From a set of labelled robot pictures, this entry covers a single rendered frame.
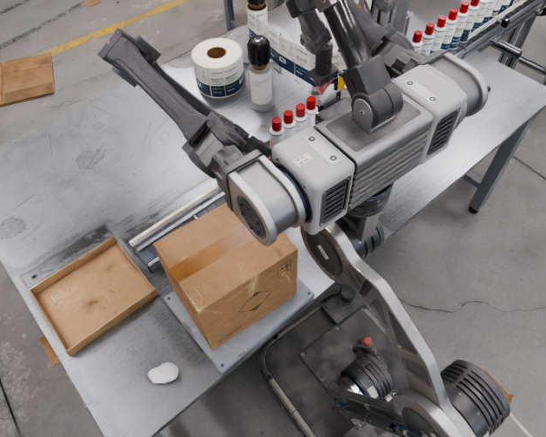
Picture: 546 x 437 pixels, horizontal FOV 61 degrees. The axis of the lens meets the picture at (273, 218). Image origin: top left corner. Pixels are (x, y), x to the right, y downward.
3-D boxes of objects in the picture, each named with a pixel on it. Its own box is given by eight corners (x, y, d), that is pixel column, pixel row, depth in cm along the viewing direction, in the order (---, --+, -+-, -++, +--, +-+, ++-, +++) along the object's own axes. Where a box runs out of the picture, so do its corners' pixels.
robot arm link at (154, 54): (113, 73, 111) (141, 37, 109) (108, 65, 115) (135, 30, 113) (230, 158, 142) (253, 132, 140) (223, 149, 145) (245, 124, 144)
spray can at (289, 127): (289, 147, 172) (289, 105, 155) (298, 156, 169) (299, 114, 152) (278, 154, 170) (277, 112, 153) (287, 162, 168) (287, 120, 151)
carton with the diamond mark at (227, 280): (253, 241, 152) (247, 189, 130) (296, 295, 140) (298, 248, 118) (172, 290, 142) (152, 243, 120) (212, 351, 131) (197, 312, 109)
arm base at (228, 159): (231, 213, 92) (224, 173, 82) (210, 188, 96) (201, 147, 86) (266, 192, 95) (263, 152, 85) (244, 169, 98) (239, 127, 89)
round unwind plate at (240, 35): (263, 17, 222) (263, 16, 221) (306, 45, 208) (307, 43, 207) (211, 43, 211) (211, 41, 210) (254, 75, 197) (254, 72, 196)
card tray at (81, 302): (117, 241, 156) (113, 235, 152) (159, 294, 144) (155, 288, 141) (33, 295, 145) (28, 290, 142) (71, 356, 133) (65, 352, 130)
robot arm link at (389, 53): (394, 70, 106) (411, 53, 105) (364, 49, 111) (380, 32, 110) (401, 90, 114) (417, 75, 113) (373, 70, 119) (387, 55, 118)
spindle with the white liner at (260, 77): (263, 94, 190) (259, 28, 165) (277, 105, 186) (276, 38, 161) (246, 104, 186) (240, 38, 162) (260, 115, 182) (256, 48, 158)
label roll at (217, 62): (193, 72, 199) (187, 42, 187) (238, 63, 202) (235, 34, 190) (202, 102, 188) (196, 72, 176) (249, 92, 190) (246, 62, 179)
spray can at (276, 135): (277, 154, 170) (276, 112, 153) (288, 161, 168) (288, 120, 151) (267, 162, 168) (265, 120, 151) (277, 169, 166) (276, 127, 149)
